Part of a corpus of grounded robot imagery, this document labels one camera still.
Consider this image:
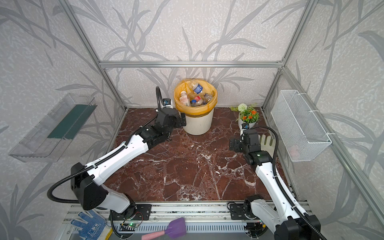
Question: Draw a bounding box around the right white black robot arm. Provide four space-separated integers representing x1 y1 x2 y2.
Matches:
229 126 325 240

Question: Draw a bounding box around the white wire mesh basket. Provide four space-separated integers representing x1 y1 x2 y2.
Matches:
271 90 332 162

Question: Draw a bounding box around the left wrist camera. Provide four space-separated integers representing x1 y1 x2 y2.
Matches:
163 98 174 109

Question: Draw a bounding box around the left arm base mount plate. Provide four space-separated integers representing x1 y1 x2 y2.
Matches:
109 204 152 221

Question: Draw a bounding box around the clear bottle pink label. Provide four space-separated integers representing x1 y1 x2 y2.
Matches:
179 91 191 107

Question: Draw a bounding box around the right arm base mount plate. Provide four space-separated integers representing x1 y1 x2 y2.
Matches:
227 202 256 221

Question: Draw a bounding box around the Pepsi label clear bottle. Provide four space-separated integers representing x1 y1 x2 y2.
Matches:
188 80 206 96

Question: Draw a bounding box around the pale green rubber glove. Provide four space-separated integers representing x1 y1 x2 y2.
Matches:
259 135 276 158

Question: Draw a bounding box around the blue dotted work glove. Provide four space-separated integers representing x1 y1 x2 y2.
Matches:
71 210 112 240

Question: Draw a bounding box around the crushed bottle blue label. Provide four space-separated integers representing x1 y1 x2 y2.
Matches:
203 93 213 105

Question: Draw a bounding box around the clear bottle red label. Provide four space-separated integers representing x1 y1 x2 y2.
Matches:
191 96 204 107

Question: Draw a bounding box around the green circuit board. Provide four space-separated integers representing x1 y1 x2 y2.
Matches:
119 222 141 232

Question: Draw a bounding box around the white ribbed trash bin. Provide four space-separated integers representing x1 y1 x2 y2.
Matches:
183 109 215 136

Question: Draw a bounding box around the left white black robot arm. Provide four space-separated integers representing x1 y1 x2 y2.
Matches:
47 108 187 216

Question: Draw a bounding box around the white pot with flowers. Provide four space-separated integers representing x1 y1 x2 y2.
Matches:
230 103 259 130

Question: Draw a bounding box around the orange plastic bin liner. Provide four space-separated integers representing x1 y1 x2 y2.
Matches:
174 79 218 116

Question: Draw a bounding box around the purple pink silicone spatula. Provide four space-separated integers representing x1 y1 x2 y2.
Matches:
141 218 187 240

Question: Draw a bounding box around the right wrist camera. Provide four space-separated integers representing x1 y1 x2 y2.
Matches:
240 123 250 135

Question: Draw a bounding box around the clear plastic wall shelf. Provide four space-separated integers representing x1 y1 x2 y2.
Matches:
9 94 97 163

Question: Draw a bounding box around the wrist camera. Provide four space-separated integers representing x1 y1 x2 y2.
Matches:
240 123 250 135
163 98 174 109

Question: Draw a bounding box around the aluminium front rail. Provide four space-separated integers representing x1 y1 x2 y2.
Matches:
62 200 316 224

